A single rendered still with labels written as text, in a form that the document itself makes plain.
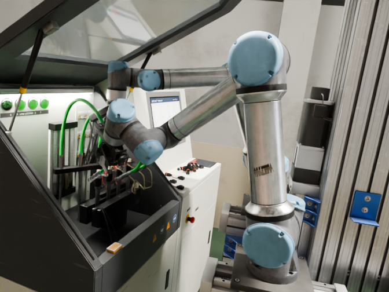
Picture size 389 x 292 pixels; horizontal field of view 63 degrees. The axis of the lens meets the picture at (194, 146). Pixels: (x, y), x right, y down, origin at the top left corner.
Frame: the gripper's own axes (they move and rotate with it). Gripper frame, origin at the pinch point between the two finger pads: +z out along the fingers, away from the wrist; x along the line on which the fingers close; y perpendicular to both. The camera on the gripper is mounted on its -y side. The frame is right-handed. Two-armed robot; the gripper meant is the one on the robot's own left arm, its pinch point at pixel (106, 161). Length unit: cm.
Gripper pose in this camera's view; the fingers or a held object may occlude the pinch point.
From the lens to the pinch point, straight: 121.2
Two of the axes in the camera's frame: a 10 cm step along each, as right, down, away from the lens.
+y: 4.5, 8.2, -3.5
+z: -3.2, 5.1, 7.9
